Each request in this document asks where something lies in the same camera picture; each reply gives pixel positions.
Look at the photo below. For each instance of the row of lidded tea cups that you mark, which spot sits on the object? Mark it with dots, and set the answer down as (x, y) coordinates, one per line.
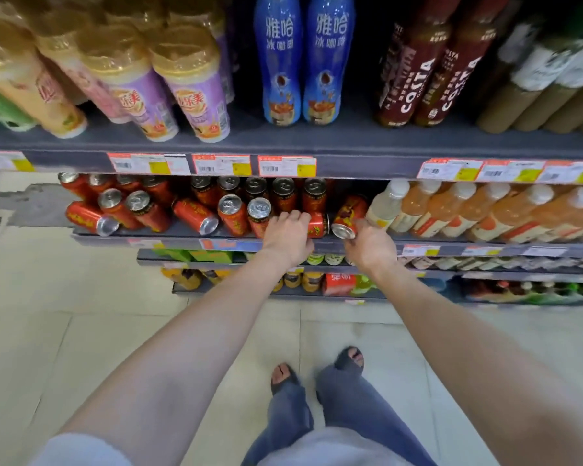
(126, 72)

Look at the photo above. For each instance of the red snack packet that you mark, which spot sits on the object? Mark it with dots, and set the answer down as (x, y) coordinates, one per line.
(339, 284)

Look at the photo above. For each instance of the group of red cans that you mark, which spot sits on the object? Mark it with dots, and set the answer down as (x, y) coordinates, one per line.
(194, 208)

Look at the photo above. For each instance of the person's left hand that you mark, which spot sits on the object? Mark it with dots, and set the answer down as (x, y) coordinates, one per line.
(287, 240)

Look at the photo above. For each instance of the brown coffee bottle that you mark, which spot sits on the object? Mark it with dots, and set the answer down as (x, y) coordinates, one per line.
(459, 67)
(408, 77)

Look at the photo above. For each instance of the person's left forearm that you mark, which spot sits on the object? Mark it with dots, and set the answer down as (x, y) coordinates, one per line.
(184, 363)

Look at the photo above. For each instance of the beige white-label tea bottle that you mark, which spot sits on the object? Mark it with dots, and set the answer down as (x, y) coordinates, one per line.
(558, 101)
(580, 116)
(524, 92)

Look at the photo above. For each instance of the row of small pale bottles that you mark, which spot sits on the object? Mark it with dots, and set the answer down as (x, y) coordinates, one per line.
(505, 262)

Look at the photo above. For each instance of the red drink can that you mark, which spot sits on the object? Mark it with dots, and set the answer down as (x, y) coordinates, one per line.
(350, 212)
(319, 225)

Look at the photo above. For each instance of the black open-toe shoe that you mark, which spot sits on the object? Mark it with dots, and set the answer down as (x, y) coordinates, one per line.
(349, 358)
(282, 376)

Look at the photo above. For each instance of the green drink cartons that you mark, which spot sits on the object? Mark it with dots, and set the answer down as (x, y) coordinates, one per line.
(199, 256)

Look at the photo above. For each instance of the black open-toe right shoe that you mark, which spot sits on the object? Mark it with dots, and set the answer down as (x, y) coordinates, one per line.
(349, 358)

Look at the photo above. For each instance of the green snack packet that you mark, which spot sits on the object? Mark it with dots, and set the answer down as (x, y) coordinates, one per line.
(364, 285)

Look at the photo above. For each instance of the grey shelf board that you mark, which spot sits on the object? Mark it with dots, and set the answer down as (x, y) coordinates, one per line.
(359, 138)
(252, 266)
(466, 248)
(282, 295)

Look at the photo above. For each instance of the person's left fingers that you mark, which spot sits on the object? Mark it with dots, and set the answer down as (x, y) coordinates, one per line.
(294, 216)

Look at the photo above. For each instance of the row of orange juice bottles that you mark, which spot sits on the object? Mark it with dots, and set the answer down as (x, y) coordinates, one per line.
(495, 213)

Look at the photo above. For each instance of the row of mixed colourful bottles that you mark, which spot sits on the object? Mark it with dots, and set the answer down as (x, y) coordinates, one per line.
(534, 292)

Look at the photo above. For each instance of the row of shelf price tags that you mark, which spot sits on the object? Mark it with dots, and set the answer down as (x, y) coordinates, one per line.
(221, 165)
(420, 250)

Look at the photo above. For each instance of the blue coffee drink bottle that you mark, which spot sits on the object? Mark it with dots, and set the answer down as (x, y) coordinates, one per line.
(279, 58)
(329, 58)

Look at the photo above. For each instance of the person's right hand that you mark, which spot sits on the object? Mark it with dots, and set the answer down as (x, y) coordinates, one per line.
(373, 249)

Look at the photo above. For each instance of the person's right forearm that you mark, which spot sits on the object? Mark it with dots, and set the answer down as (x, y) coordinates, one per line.
(476, 363)

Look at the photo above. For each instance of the person's right fingers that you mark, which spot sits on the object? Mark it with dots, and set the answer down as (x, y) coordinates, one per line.
(359, 231)

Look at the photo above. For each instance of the white shirt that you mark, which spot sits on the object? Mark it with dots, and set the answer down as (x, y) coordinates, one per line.
(330, 451)

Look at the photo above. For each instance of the black open-toe left shoe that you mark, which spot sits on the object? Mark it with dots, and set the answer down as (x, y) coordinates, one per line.
(282, 376)

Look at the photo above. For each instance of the row of yellow drink cans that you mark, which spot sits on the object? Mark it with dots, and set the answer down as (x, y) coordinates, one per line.
(301, 280)

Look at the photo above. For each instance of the pale yellow drink bottle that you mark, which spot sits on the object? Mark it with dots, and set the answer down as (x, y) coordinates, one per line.
(386, 206)

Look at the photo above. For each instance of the blue jeans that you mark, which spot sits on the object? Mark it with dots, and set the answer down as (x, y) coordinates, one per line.
(354, 407)

